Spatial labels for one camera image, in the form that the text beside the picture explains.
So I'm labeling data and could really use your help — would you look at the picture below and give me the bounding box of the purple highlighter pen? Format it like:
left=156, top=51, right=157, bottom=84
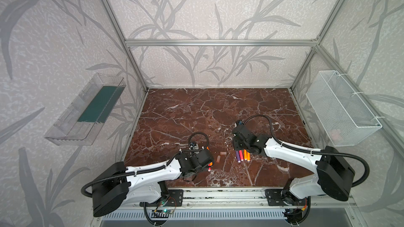
left=235, top=150, right=241, bottom=163

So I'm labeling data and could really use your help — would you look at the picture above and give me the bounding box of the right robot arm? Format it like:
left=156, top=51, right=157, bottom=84
left=232, top=124, right=370, bottom=205

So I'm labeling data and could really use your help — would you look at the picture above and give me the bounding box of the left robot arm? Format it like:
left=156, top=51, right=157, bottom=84
left=81, top=148, right=214, bottom=217

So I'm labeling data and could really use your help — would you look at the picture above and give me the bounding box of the green circuit board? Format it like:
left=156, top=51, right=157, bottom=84
left=152, top=209, right=175, bottom=219

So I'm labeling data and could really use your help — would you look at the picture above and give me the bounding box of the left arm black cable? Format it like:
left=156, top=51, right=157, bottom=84
left=80, top=131, right=210, bottom=198

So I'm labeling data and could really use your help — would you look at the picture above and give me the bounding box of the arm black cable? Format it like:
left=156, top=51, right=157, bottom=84
left=80, top=131, right=210, bottom=198
left=242, top=115, right=370, bottom=187

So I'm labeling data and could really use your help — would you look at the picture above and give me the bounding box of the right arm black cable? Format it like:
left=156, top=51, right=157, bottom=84
left=242, top=115, right=370, bottom=187

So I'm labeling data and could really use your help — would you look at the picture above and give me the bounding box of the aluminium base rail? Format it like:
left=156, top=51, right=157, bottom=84
left=118, top=187, right=357, bottom=210

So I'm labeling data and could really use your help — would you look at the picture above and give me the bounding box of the white wire mesh basket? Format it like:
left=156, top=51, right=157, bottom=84
left=306, top=70, right=383, bottom=147

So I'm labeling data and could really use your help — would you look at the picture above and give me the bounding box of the clear plastic wall bin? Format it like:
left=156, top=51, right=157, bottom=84
left=44, top=73, right=126, bottom=146

